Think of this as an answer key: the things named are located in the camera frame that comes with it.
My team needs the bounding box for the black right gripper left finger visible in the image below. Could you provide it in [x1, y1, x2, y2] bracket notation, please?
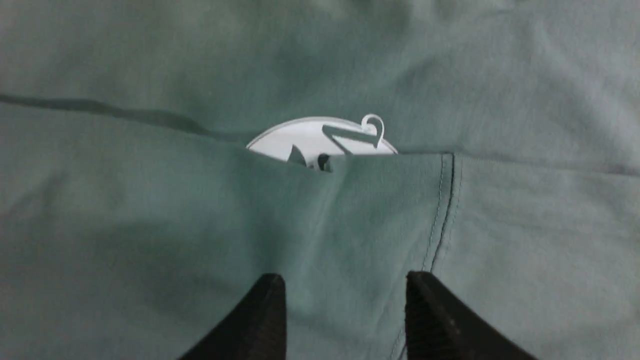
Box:
[181, 273, 287, 360]

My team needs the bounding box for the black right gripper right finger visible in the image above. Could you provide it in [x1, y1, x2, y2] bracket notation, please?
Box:
[405, 271, 534, 360]

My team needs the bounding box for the green long-sleeve top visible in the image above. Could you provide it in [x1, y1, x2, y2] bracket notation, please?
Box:
[1, 0, 639, 360]

